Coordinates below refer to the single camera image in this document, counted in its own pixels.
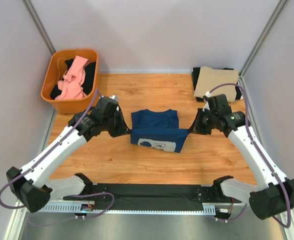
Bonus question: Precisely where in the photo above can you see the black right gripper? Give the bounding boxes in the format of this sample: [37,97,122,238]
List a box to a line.
[188,108,217,135]

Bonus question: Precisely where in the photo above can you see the blue printed t shirt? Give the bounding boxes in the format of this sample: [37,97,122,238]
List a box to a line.
[130,109,189,153]

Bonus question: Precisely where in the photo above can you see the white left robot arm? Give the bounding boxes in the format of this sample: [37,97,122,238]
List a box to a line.
[6,95,131,213]

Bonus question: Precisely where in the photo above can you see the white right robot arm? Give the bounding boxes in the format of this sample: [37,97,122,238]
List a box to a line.
[189,94,294,220]

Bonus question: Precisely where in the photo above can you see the folded beige t shirt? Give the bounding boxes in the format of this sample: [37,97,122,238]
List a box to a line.
[193,66,239,102]

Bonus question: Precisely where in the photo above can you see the pink t shirt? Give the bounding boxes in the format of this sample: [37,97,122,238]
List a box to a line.
[55,56,90,100]

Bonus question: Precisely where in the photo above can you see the black garment in basket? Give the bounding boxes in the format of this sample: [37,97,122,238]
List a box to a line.
[50,58,96,100]

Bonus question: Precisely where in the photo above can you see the orange plastic laundry basket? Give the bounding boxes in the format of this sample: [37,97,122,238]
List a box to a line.
[40,48,99,115]

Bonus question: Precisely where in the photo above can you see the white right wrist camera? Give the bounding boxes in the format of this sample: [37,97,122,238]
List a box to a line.
[203,91,212,111]

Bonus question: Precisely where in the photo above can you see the aluminium front rail frame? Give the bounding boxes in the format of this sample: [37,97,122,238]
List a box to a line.
[16,181,262,218]

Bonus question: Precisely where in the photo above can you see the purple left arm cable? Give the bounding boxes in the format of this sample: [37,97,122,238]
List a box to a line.
[0,89,116,227]

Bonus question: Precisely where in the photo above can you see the right aluminium corner post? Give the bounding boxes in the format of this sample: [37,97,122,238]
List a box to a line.
[240,0,289,77]

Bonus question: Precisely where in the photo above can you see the aluminium corner post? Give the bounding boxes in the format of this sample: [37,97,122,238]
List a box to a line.
[240,0,289,77]
[21,0,56,55]

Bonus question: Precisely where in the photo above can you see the left aluminium corner post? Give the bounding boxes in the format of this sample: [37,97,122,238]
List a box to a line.
[21,0,56,55]

